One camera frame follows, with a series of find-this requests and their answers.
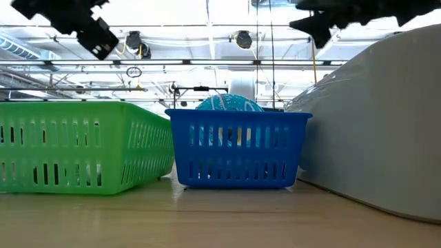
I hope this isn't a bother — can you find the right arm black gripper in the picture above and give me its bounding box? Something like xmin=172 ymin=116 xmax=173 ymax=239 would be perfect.
xmin=288 ymin=0 xmax=441 ymax=50

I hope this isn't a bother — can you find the blue plastic slotted basket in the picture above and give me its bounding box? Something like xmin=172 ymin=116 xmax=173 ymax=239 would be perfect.
xmin=164 ymin=108 xmax=314 ymax=189

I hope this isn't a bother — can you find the black ceiling cable reel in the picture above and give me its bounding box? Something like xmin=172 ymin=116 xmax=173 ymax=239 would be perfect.
xmin=235 ymin=30 xmax=254 ymax=50
xmin=125 ymin=30 xmax=143 ymax=49

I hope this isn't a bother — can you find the grey plastic bin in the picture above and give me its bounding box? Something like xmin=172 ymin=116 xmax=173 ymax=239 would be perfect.
xmin=284 ymin=23 xmax=441 ymax=225

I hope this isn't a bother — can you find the blue frosted toy donut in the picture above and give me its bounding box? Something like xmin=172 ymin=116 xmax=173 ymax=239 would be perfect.
xmin=195 ymin=93 xmax=265 ymax=112

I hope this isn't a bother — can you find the hanging black cable loop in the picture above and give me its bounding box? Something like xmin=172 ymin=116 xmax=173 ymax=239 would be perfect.
xmin=125 ymin=65 xmax=143 ymax=79

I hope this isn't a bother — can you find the green plastic slotted basket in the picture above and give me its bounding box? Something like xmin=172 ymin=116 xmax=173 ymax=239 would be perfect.
xmin=0 ymin=101 xmax=175 ymax=196

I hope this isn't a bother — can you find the long black cable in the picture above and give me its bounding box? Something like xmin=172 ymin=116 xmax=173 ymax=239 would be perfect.
xmin=267 ymin=0 xmax=276 ymax=108

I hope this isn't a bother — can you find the white cylindrical fixture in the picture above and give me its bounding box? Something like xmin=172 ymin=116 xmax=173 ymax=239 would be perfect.
xmin=229 ymin=78 xmax=256 ymax=96

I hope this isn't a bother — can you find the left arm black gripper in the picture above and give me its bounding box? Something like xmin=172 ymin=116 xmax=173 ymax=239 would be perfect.
xmin=44 ymin=0 xmax=120 ymax=61

